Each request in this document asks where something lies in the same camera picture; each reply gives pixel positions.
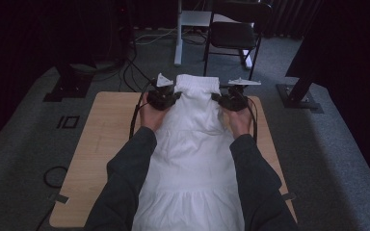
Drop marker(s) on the dark pleated curtain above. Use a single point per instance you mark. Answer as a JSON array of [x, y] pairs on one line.
[[289, 16]]

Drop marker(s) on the black stand base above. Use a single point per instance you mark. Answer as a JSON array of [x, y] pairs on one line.
[[298, 97], [69, 88]]

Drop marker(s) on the black folding chair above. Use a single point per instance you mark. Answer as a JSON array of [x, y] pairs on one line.
[[234, 35]]

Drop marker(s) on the person's right hand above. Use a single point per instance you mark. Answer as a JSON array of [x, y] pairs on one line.
[[240, 123]]

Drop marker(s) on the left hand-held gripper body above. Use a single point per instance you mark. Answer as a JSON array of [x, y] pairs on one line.
[[160, 97]]

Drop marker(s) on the white desk frame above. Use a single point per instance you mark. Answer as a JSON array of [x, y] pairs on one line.
[[179, 38]]

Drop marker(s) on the grey tape piece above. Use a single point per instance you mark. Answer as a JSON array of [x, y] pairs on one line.
[[288, 196], [61, 199]]

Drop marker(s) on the dark equipment tower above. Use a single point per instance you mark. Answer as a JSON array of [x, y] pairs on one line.
[[122, 29]]

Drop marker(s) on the white skirt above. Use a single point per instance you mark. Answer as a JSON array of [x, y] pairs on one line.
[[191, 154]]

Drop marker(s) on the person's left hand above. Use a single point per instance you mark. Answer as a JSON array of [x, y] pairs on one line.
[[152, 118]]

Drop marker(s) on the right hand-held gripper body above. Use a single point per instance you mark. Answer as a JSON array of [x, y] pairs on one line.
[[236, 101]]

